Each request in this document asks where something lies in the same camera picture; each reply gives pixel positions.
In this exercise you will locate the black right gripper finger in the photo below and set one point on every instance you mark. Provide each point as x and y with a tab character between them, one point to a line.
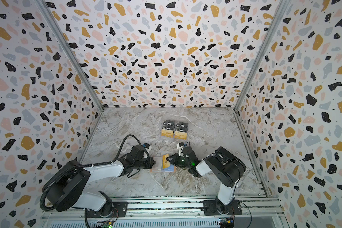
172	157
173	163

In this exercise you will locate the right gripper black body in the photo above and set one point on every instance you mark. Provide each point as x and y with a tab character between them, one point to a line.
182	162

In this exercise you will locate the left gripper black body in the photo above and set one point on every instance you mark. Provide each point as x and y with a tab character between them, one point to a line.
145	164

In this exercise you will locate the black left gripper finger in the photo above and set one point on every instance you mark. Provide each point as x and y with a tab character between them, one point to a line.
151	165
151	160

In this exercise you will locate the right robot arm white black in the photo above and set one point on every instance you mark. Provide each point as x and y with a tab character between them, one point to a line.
223	164

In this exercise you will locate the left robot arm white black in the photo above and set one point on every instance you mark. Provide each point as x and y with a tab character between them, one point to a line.
66	189

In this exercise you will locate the clear acrylic card stand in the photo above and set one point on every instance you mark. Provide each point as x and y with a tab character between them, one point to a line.
175	129

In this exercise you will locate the black VIP card right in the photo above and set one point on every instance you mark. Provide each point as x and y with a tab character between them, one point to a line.
181	127

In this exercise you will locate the black vip card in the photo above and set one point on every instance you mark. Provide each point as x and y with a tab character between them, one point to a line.
168	128
181	127

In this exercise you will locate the black VIP card left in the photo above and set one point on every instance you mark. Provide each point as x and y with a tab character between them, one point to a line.
168	128

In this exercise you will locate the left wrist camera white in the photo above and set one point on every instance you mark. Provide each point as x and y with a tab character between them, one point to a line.
147	147

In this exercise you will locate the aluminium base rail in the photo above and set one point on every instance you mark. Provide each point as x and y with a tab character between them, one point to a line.
254	211

